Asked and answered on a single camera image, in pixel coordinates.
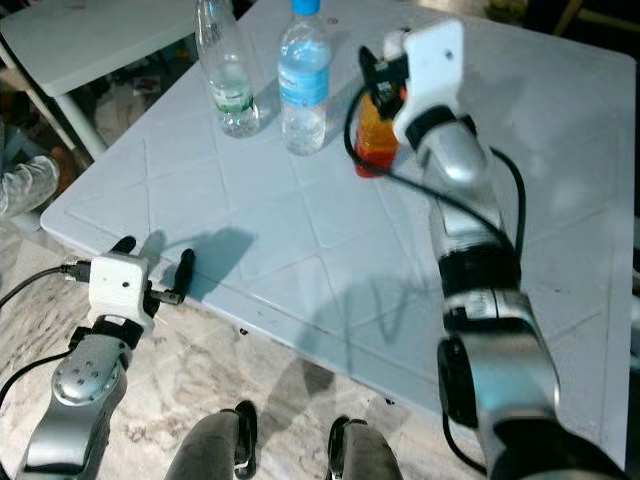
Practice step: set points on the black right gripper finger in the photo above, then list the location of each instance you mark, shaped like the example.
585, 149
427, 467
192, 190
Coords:
370, 72

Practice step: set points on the orange drink bottle white cap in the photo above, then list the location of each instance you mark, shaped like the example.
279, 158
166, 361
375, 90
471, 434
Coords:
375, 140

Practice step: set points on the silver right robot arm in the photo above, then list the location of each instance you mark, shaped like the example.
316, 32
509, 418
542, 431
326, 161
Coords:
490, 360

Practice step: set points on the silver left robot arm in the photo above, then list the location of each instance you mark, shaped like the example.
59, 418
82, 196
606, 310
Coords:
85, 385

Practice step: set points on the water bottle blue cap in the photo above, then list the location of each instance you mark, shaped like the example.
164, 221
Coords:
304, 85

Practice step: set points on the clear bottle green label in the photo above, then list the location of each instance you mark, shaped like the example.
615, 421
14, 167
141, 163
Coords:
232, 85

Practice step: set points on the grey left robot leg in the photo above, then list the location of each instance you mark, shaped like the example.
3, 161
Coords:
205, 450

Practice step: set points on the grey robot leg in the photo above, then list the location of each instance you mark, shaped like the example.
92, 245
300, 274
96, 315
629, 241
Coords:
370, 455
205, 450

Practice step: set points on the small white plastic table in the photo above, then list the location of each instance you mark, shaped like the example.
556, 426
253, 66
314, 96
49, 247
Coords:
80, 40

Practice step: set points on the grey right robot leg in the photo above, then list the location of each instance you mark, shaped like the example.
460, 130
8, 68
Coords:
370, 455

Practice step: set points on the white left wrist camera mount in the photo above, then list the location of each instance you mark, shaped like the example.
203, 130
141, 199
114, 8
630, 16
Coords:
120, 285

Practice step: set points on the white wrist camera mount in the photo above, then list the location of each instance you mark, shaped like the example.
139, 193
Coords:
120, 285
435, 70

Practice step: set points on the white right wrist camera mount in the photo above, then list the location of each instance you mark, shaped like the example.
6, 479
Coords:
435, 70

